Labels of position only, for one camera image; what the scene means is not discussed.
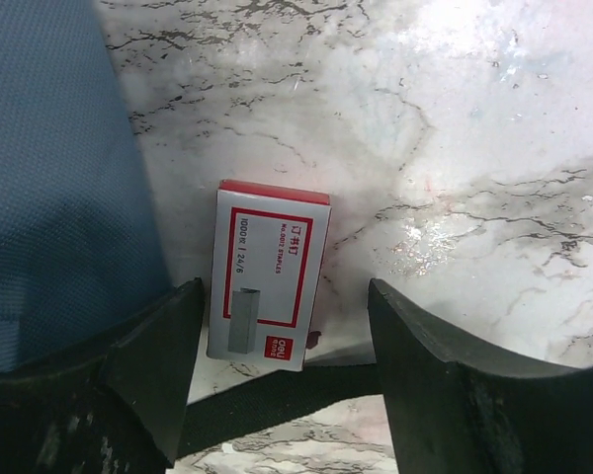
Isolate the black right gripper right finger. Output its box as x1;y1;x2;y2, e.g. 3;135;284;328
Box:
368;279;593;473

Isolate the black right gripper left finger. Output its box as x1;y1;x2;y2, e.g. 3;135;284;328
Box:
0;278;204;473

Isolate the blue fabric backpack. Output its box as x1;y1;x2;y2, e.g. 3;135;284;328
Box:
0;0;386;460

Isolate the red white small box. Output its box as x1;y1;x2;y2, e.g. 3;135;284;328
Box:
207;180;331;371

